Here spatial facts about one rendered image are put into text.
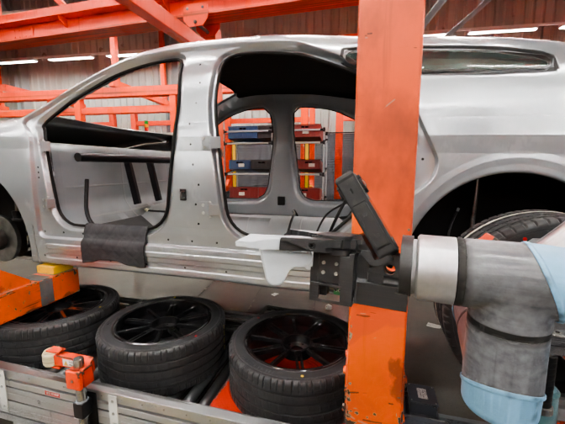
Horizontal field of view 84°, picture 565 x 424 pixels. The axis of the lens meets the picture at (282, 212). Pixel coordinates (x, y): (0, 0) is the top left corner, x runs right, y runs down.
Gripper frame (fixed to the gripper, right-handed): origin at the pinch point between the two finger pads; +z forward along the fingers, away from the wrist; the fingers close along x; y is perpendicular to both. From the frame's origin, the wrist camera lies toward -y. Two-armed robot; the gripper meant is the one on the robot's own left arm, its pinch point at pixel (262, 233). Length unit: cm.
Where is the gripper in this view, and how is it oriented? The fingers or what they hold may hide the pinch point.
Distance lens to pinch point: 45.4
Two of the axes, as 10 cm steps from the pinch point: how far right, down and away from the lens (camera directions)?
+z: -9.1, -0.6, 4.0
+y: -0.5, 10.0, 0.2
